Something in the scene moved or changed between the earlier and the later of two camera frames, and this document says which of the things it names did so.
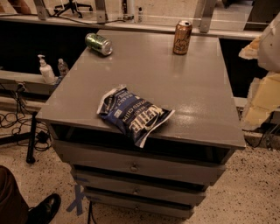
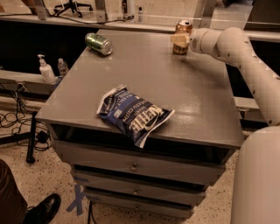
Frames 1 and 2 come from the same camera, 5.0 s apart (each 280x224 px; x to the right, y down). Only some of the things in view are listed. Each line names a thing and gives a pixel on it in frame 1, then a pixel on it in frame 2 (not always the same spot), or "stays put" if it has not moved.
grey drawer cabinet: x=171 y=174 stays put
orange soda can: x=183 y=34 stays put
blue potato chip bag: x=138 y=118 stays put
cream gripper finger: x=251 y=51 to x=180 y=39
